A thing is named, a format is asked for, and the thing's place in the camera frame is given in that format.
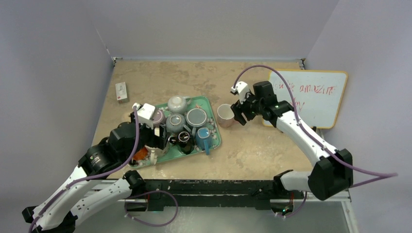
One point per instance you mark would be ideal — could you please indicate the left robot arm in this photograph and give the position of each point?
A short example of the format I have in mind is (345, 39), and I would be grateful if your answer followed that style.
(64, 210)

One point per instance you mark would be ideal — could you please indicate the green floral tray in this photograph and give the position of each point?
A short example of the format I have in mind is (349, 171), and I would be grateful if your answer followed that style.
(174, 153)

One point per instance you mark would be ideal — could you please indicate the grey flat-bottom mug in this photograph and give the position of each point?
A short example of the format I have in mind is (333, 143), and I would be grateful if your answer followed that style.
(196, 117)

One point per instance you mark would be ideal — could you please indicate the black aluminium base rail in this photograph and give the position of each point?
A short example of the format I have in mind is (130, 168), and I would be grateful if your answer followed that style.
(158, 193)

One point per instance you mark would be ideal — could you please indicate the white speckled round mug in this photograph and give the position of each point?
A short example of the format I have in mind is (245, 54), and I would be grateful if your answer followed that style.
(178, 104)

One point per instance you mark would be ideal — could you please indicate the orange mug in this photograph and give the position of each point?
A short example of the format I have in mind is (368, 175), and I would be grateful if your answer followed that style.
(141, 154)

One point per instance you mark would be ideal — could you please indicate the pink faceted mug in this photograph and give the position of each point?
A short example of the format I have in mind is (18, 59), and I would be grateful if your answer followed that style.
(225, 116)

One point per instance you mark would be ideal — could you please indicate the small white red box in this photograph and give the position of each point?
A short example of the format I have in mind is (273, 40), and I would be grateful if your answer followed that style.
(121, 93)

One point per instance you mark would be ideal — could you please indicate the black mug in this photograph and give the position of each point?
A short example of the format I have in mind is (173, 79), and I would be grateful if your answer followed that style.
(183, 141)

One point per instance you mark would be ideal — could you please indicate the yellow framed whiteboard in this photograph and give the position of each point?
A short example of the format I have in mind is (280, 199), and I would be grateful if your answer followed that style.
(317, 94)

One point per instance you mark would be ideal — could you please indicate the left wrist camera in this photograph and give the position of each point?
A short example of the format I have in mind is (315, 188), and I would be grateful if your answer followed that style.
(145, 114)

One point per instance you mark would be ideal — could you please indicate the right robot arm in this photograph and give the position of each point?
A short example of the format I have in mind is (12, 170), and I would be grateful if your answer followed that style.
(328, 176)

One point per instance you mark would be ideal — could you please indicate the blue textured mug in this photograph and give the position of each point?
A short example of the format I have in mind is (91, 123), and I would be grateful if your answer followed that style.
(203, 139)

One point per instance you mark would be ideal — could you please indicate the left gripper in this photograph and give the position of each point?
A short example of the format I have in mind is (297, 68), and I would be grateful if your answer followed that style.
(160, 141)

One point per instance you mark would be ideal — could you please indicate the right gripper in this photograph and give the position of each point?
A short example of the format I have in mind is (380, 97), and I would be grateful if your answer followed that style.
(245, 107)

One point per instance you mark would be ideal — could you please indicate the grey-blue speckled round mug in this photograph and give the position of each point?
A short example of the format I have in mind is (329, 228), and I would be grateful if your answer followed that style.
(175, 123)

